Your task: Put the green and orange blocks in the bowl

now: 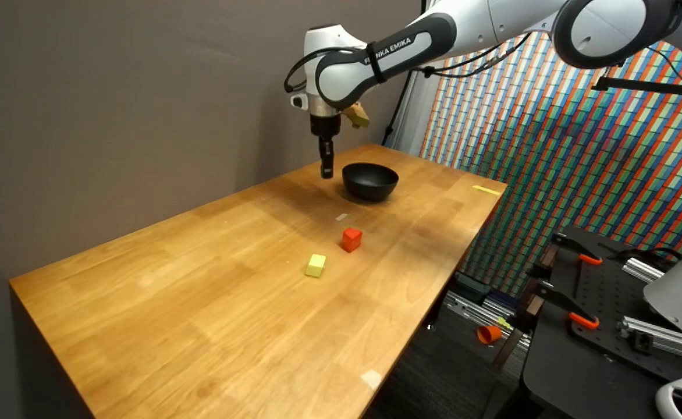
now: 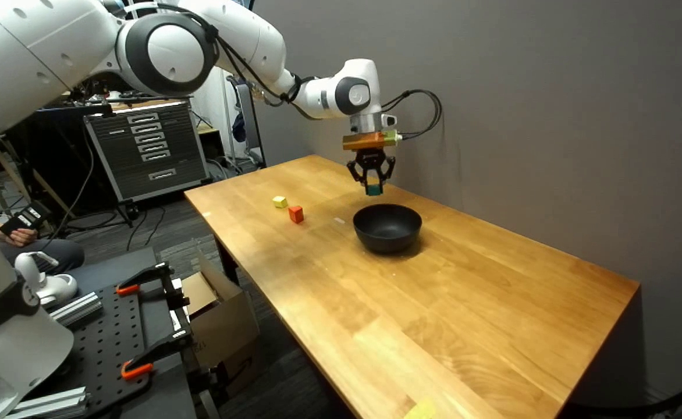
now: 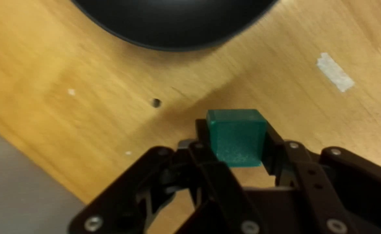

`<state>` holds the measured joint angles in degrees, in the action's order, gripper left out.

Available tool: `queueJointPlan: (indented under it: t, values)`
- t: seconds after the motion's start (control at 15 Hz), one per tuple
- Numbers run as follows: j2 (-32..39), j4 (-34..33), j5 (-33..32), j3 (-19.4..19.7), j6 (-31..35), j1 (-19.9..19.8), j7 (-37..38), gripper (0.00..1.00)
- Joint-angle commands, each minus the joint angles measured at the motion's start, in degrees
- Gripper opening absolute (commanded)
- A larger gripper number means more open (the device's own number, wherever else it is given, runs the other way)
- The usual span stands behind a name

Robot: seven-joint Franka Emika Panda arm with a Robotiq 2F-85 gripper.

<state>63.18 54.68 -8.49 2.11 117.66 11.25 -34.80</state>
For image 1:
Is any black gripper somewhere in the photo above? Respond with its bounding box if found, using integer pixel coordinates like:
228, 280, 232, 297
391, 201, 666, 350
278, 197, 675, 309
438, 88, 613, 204
309, 117, 342, 179

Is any orange block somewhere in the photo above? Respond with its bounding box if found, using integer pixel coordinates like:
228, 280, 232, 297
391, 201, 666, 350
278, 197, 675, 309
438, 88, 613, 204
340, 227, 362, 252

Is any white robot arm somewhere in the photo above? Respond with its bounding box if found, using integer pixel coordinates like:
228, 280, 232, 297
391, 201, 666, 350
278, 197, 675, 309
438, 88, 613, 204
283, 0, 682, 179

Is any black bowl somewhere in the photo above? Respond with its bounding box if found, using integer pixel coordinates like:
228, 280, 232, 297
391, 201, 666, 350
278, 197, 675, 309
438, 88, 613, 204
342, 162, 397, 202

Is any yellow block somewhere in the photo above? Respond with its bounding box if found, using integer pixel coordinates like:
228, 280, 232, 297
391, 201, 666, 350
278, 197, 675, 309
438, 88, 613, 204
303, 254, 327, 280

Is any yellow tape strip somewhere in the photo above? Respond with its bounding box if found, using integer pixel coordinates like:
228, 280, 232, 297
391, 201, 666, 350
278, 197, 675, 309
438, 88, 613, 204
472, 183, 502, 197

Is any orange cup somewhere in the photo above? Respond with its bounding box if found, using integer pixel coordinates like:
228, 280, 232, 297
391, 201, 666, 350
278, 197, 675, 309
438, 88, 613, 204
477, 324, 502, 345

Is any colorful patterned backdrop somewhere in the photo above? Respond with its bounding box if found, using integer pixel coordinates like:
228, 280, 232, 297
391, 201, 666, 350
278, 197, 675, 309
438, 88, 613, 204
417, 34, 682, 294

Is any black side table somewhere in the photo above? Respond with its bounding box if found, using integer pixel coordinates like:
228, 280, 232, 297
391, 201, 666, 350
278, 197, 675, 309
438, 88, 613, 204
522, 227, 682, 419

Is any orange clamp handle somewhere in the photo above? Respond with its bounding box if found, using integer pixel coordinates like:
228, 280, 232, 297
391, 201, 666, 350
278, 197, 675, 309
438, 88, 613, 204
535, 282, 601, 330

